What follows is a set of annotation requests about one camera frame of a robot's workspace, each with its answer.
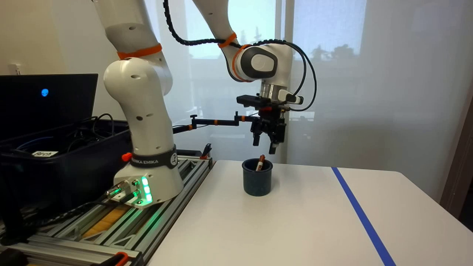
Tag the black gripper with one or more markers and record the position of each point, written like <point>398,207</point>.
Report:
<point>269,121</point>

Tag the black marker pen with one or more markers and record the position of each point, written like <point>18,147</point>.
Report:
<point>260,163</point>

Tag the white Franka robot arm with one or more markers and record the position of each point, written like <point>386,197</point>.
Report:
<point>142,98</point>

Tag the dark green speckled mug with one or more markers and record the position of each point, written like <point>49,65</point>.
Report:
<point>257,182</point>

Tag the blue tape line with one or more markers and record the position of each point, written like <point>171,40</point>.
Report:
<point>362,216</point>

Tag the sheer white curtain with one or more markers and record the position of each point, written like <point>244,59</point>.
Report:
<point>393,98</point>

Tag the red round knob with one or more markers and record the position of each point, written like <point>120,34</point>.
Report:
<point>127,157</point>

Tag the black storage bin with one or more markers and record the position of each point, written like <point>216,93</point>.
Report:
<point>89,167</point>

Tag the tan wooden strip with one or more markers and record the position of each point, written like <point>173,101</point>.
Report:
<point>105,222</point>

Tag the brown wooden panel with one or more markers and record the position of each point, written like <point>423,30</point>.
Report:
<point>460,167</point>

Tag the black monitor with blue light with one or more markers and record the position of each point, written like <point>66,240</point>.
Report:
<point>49,108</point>

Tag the white label tag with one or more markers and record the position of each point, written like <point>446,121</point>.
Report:
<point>44,154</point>

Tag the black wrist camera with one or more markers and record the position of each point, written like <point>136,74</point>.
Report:
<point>248,101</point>

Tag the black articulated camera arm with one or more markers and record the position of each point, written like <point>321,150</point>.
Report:
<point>216,121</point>

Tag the aluminium rail frame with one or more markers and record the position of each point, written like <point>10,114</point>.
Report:
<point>186,178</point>

